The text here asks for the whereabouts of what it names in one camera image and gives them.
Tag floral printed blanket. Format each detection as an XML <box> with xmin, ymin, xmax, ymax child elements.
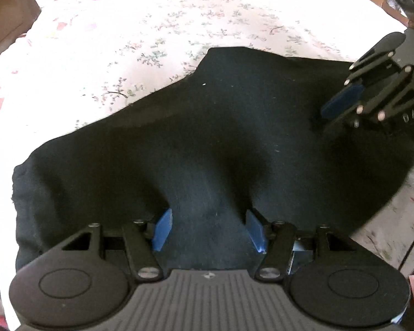
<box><xmin>0</xmin><ymin>0</ymin><xmax>414</xmax><ymax>321</ymax></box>

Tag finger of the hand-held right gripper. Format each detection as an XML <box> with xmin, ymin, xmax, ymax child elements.
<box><xmin>352</xmin><ymin>66</ymin><xmax>414</xmax><ymax>128</ymax></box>
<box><xmin>321</xmin><ymin>32</ymin><xmax>407</xmax><ymax>118</ymax></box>

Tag black pants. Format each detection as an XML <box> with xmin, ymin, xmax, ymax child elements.
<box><xmin>12</xmin><ymin>46</ymin><xmax>414</xmax><ymax>276</ymax></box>

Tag dark brown headboard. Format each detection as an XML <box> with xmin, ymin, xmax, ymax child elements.
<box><xmin>0</xmin><ymin>0</ymin><xmax>42</xmax><ymax>68</ymax></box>

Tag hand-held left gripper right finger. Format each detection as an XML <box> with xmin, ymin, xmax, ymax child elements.
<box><xmin>246</xmin><ymin>209</ymin><xmax>357</xmax><ymax>281</ymax></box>

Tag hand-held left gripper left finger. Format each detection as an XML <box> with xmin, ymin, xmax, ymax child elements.
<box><xmin>60</xmin><ymin>208</ymin><xmax>173</xmax><ymax>281</ymax></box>

